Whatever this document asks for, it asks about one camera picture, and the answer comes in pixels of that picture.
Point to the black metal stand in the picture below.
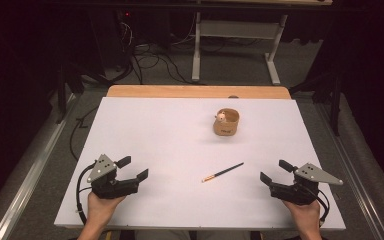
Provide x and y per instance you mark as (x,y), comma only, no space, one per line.
(61,96)
(336,100)

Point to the aluminium floor rail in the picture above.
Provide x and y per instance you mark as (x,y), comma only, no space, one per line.
(356,186)
(26,186)

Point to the person's left hand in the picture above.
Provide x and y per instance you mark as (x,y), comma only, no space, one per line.
(99,209)

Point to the black computer tower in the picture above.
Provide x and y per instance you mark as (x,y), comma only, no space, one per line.
(113,36)

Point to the dark slim pen gold tip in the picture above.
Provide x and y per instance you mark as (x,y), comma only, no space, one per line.
(223,172)

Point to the tan ceramic bear pen holder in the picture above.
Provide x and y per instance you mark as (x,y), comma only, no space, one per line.
(226,128)

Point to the wooden table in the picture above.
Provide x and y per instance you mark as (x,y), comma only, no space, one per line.
(196,91)

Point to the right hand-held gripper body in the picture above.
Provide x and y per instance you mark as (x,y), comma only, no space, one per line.
(313,174)

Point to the person's right hand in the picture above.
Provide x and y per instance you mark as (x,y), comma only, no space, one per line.
(306,216)

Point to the white metal desk frame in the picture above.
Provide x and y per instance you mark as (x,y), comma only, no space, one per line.
(236,29)

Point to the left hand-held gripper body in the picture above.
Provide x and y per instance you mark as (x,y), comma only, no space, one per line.
(101,169)

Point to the grey round table grommet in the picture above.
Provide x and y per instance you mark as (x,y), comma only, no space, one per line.
(233,97)

